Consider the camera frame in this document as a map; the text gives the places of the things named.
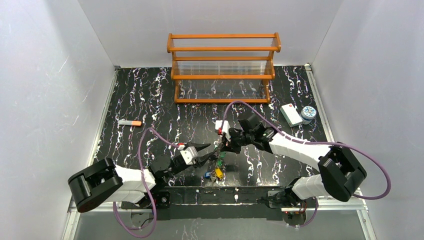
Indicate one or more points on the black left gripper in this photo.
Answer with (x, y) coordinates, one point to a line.
(202, 154)

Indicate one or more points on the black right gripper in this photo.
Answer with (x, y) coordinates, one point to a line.
(230, 141)

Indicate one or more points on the blue key tag front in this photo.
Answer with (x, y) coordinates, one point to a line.
(208, 175)

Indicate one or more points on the yellow key tag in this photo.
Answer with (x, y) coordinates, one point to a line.
(218, 173)

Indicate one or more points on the cluster of tagged keys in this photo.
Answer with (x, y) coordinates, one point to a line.
(216, 164)

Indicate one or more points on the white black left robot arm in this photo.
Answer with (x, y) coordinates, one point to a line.
(106, 182)

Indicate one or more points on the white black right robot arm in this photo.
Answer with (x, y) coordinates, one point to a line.
(339, 172)

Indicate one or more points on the white rectangular box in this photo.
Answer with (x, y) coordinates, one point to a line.
(291, 115)

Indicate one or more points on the blue white round tin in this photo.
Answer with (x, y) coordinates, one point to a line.
(307, 114)

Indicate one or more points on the orange wooden shelf rack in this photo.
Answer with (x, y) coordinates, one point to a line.
(219, 68)

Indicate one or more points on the orange grey marker pen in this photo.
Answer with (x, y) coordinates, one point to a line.
(133, 123)

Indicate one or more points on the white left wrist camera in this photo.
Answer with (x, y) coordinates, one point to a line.
(189, 155)

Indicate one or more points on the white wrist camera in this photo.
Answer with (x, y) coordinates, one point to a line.
(222, 128)
(189, 155)

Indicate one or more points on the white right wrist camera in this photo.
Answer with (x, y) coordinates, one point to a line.
(222, 128)

